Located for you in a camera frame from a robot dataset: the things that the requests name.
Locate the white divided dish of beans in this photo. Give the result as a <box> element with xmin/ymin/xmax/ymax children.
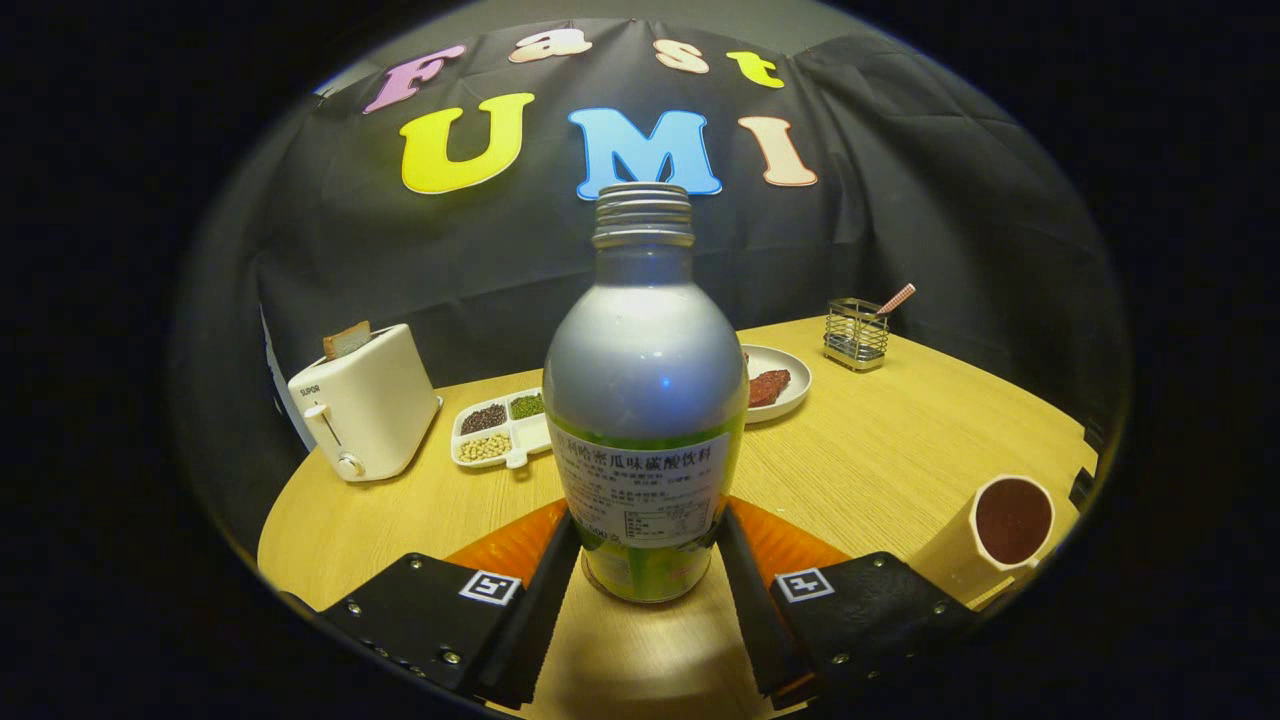
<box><xmin>450</xmin><ymin>388</ymin><xmax>553</xmax><ymax>470</ymax></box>

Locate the white oval plate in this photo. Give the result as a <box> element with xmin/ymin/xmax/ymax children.
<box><xmin>742</xmin><ymin>344</ymin><xmax>813</xmax><ymax>425</ymax></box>

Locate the wooden table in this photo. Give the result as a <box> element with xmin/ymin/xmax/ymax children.
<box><xmin>257</xmin><ymin>316</ymin><xmax>1099</xmax><ymax>720</ymax></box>

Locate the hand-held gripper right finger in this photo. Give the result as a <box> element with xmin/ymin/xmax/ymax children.
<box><xmin>715</xmin><ymin>497</ymin><xmax>986</xmax><ymax>711</ymax></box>

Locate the white toaster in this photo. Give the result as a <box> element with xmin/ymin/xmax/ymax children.
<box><xmin>288</xmin><ymin>323</ymin><xmax>443</xmax><ymax>483</ymax></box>

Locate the cream cup with wooden handle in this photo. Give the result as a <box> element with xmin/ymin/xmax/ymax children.
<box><xmin>910</xmin><ymin>474</ymin><xmax>1057</xmax><ymax>606</ymax></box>

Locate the metal wire holder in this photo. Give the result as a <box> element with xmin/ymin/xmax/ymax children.
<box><xmin>823</xmin><ymin>297</ymin><xmax>891</xmax><ymax>372</ymax></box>

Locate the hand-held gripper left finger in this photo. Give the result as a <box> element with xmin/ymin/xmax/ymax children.
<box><xmin>320</xmin><ymin>498</ymin><xmax>583</xmax><ymax>709</ymax></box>

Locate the toast slice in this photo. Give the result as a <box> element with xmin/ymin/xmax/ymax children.
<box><xmin>322</xmin><ymin>320</ymin><xmax>372</xmax><ymax>362</ymax></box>

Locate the silver green juice bottle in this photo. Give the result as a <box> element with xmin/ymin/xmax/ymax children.
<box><xmin>543</xmin><ymin>183</ymin><xmax>750</xmax><ymax>604</ymax></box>

